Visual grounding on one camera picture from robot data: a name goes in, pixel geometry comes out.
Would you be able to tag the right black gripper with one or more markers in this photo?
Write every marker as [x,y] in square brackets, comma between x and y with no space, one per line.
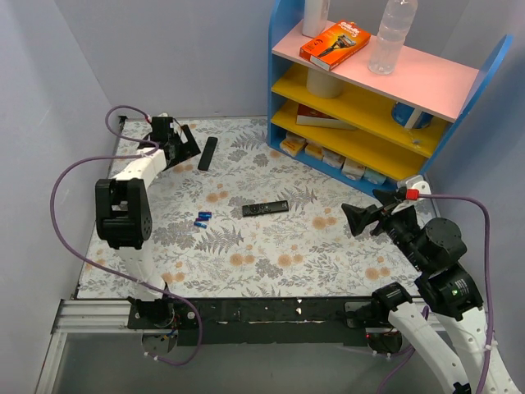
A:
[378,216]

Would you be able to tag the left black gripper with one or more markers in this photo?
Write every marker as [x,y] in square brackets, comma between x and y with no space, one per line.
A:
[176,147]

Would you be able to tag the black remote control body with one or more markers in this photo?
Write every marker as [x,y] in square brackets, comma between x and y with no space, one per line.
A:
[207,154]

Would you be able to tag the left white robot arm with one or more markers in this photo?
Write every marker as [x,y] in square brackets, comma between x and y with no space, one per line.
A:
[123,215]

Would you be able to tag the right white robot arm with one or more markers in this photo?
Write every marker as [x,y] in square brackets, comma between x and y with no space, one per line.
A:
[470,362]

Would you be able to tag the black remote with buttons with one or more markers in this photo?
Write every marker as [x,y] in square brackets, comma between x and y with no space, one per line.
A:
[252,210]

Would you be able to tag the light blue tissue pack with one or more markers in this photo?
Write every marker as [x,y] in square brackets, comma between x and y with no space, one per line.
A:
[374,177]

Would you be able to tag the white tissue pack right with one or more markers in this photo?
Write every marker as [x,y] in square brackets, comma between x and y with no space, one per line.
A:
[353,170]

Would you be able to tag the white tissue pack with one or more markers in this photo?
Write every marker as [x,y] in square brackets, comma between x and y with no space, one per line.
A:
[332,159]
[353,170]

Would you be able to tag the blue shelf unit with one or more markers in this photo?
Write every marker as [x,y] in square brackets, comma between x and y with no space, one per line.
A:
[445,89]

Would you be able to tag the blue battery lower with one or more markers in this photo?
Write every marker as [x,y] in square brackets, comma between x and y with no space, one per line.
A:
[200,224]

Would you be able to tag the orange tissue pack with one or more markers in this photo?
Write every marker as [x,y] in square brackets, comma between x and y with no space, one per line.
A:
[314,151]

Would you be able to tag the floral table mat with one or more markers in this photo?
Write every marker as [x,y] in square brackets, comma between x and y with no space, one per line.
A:
[307,251]

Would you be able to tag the yellow tissue pack left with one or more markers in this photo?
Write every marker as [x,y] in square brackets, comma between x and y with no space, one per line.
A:
[292,144]

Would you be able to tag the red white book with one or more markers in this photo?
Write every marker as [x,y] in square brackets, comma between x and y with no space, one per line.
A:
[307,116]

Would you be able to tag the white paper roll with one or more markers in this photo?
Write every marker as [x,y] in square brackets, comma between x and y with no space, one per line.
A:
[322,85]

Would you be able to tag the clear plastic bottle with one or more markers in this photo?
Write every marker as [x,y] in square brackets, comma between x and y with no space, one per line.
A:
[395,24]

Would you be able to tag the orange razor box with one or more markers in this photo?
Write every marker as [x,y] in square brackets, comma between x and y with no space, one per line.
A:
[334,45]

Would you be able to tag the white bottle on shelf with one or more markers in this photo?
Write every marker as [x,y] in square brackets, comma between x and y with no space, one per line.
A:
[315,17]

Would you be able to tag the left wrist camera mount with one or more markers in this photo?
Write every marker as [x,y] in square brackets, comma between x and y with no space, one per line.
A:
[151,119]

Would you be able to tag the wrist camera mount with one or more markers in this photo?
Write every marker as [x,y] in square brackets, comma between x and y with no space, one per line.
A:
[411,188]
[151,119]

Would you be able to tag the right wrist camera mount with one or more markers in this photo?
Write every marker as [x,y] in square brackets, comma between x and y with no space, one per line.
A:
[411,188]

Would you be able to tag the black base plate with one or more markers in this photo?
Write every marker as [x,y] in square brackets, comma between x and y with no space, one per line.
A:
[282,320]

